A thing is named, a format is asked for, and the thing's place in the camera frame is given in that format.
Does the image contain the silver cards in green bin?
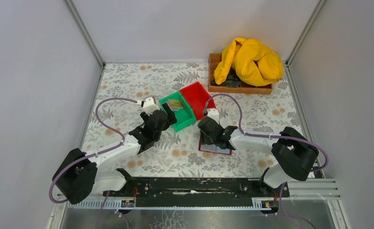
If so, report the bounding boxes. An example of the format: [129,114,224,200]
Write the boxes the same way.
[170,106,184,112]

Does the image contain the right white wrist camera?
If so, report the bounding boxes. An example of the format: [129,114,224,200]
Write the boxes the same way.
[204,108,220,124]

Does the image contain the dark green item in tray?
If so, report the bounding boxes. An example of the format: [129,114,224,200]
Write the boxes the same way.
[211,72,242,88]

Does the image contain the red leather card holder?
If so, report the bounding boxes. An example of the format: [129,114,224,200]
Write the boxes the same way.
[198,134,232,155]

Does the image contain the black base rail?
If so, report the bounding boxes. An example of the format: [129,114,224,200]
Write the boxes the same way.
[103,177,290,208]

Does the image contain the yellow cloth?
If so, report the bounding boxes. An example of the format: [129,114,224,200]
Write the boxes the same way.
[214,38,284,87]

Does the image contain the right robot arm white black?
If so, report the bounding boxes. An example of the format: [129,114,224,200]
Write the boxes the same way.
[198,117,319,188]

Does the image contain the red plastic bin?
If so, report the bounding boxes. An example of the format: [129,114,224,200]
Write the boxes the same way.
[179,82,211,120]

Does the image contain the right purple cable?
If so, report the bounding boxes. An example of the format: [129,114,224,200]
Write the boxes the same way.
[203,93,330,229]

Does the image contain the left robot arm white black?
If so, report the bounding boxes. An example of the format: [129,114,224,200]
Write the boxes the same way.
[49,105,177,204]

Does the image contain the wooden tray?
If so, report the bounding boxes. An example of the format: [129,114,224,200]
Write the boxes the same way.
[208,53,273,95]

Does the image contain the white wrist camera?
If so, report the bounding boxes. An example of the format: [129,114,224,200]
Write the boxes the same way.
[137,96,160,116]
[204,108,220,124]

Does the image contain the green plastic bin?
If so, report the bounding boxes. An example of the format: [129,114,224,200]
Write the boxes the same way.
[159,91,197,132]

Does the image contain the gold credit card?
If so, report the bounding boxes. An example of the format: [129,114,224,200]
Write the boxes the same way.
[167,99,183,108]

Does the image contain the floral table mat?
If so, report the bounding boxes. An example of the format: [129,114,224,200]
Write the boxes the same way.
[81,63,302,177]

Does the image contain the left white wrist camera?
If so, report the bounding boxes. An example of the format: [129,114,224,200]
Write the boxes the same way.
[137,96,160,116]

